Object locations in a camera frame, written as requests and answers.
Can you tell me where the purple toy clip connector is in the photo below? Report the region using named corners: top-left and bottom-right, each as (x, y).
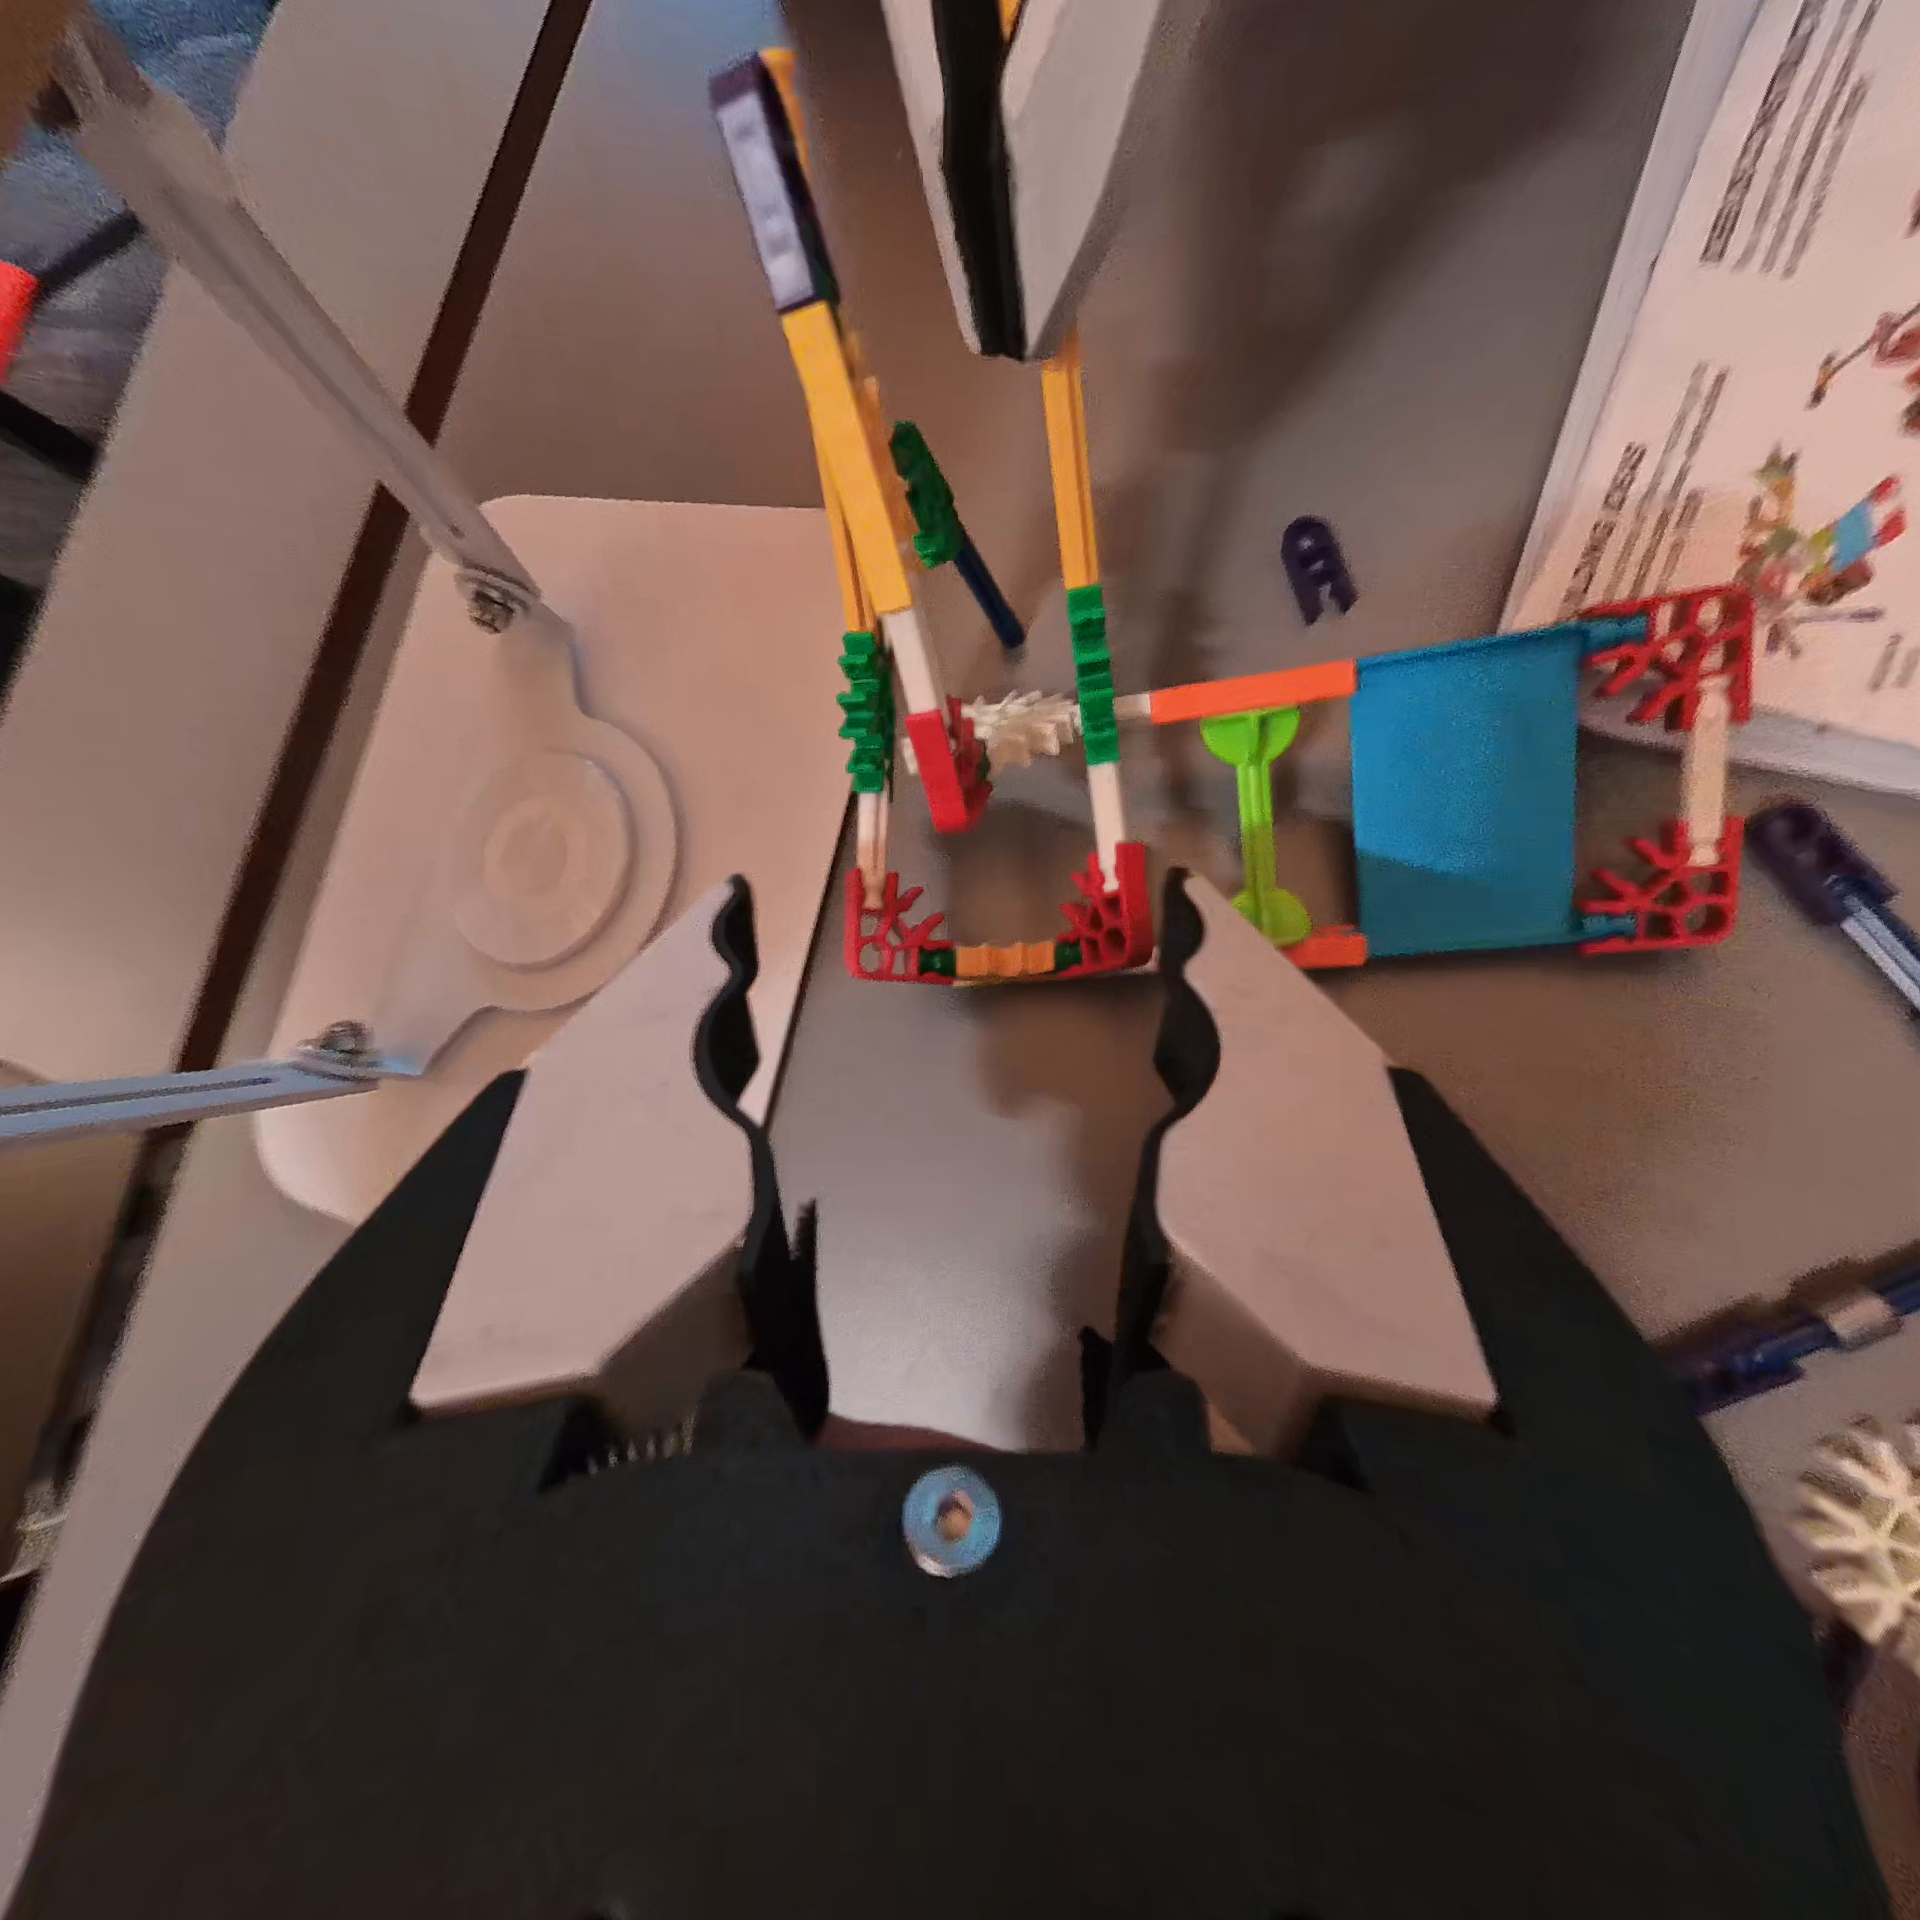
top-left (1281, 515), bottom-right (1360, 624)

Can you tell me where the blue rod cross assembly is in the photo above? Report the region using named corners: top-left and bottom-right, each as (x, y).
top-left (1664, 803), bottom-right (1920, 1420)

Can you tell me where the cream snowflake toy connector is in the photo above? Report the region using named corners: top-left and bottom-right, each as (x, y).
top-left (1792, 1416), bottom-right (1920, 1653)

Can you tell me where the white book stand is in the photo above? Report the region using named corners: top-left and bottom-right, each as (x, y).
top-left (0, 22), bottom-right (857, 1232)

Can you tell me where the dark blue short toy rod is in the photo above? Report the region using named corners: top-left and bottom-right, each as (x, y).
top-left (951, 525), bottom-right (1030, 653)

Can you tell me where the colourful construction toy model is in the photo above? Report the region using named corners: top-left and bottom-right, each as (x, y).
top-left (710, 46), bottom-right (1759, 992)

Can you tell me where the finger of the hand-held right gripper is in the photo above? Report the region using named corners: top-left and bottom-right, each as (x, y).
top-left (1007, 0), bottom-right (1251, 365)
top-left (881, 0), bottom-right (1034, 360)

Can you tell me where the white toy booklet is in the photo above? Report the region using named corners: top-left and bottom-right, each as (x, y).
top-left (1499, 0), bottom-right (1920, 793)

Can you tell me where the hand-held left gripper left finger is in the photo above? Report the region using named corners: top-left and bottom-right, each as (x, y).
top-left (407, 878), bottom-right (830, 1445)

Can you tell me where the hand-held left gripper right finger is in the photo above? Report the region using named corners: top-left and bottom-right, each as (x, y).
top-left (1078, 871), bottom-right (1502, 1452)

